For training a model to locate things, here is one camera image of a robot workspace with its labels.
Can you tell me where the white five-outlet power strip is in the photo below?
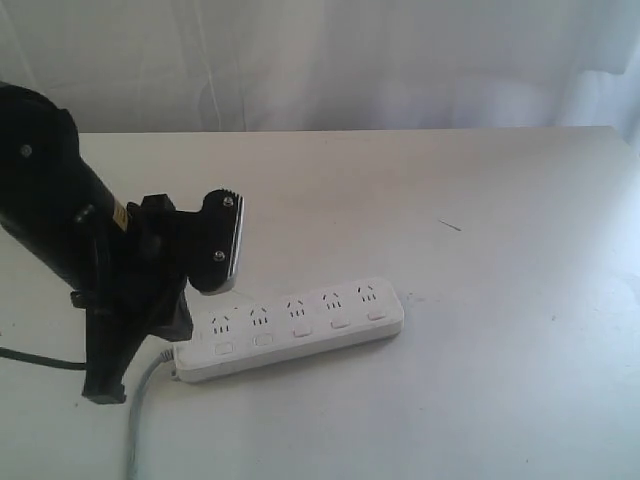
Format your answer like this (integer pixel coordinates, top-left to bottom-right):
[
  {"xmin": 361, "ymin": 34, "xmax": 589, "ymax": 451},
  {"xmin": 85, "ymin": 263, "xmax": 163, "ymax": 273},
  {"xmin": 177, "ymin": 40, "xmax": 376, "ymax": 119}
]
[{"xmin": 174, "ymin": 277, "xmax": 404, "ymax": 383}]

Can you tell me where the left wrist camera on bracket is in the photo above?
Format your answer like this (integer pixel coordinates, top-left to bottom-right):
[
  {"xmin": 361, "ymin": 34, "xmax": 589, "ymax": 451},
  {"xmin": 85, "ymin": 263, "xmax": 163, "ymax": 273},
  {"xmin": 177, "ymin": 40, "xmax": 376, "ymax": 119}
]
[{"xmin": 174, "ymin": 189, "xmax": 244, "ymax": 295}]

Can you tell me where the grey power cord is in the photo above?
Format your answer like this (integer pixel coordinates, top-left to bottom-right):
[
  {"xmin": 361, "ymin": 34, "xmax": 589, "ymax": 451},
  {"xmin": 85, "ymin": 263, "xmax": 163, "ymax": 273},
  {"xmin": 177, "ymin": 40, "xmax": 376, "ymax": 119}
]
[{"xmin": 125, "ymin": 348, "xmax": 176, "ymax": 480}]

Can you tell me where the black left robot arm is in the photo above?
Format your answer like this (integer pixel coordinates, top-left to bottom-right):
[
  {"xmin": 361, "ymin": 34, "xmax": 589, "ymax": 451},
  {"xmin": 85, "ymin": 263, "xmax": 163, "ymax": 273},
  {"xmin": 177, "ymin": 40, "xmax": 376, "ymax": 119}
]
[{"xmin": 1, "ymin": 84, "xmax": 193, "ymax": 405}]

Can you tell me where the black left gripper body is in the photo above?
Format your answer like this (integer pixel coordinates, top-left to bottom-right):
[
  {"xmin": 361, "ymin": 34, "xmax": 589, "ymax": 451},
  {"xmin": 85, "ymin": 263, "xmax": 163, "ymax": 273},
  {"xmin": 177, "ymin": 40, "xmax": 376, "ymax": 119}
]
[{"xmin": 71, "ymin": 194, "xmax": 186, "ymax": 320}]

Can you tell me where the white backdrop curtain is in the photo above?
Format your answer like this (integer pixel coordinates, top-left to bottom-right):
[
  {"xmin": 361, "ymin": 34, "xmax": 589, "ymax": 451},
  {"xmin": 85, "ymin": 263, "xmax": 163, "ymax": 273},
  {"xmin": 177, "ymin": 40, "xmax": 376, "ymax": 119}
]
[{"xmin": 0, "ymin": 0, "xmax": 640, "ymax": 154}]

